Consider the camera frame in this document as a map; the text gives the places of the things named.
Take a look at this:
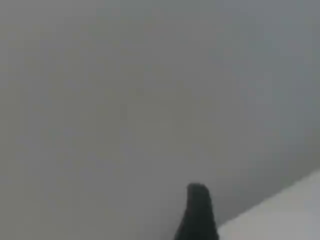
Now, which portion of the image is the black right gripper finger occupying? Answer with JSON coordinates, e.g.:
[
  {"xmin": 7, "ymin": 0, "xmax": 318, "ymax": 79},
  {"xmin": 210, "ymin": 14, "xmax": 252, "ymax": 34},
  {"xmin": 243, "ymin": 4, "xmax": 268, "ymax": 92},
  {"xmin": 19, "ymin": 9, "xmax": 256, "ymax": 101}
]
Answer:
[{"xmin": 173, "ymin": 182, "xmax": 220, "ymax": 240}]

